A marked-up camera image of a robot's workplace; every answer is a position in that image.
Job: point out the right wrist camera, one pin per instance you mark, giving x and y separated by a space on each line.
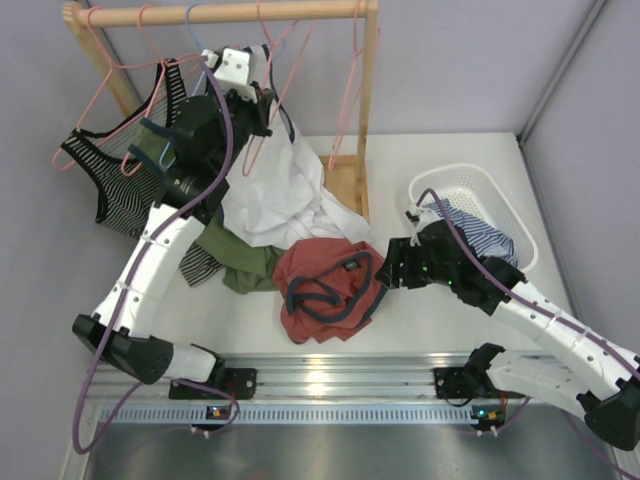
420 217

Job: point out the blue striped garment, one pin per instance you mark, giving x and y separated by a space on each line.
483 238

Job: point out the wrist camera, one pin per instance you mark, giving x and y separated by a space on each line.
420 217
231 69

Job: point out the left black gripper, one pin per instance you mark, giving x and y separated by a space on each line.
261 113

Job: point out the slotted cable duct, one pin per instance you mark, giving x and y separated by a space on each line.
314 414

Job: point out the aluminium mounting rail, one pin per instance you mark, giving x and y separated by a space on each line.
348 378

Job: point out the pink hanger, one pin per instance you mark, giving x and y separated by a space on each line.
164 65
362 45
274 45
84 24

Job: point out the green tank top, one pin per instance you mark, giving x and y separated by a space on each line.
247 268

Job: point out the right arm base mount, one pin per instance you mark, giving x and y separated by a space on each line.
460 385

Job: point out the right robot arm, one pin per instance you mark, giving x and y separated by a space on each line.
590 377

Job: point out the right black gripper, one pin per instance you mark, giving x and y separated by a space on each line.
401 251

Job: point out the white plastic laundry basket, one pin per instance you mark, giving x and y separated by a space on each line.
471 189

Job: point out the wooden clothes rack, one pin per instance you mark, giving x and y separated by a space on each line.
348 178

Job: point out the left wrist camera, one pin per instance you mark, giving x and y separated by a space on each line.
231 69

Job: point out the red tank top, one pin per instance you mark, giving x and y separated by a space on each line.
329 289

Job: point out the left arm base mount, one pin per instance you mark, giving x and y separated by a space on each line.
239 383

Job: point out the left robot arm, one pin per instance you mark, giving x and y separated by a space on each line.
207 136

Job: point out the black white striped tank top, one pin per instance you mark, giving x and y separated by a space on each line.
123 202

